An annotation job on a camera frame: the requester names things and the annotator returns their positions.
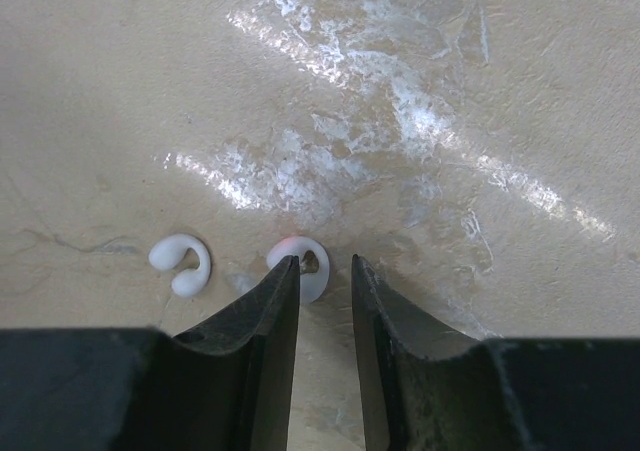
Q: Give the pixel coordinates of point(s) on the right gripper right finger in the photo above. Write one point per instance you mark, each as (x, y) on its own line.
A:
(427, 386)

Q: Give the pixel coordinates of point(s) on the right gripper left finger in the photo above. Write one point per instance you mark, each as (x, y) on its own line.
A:
(224, 384)

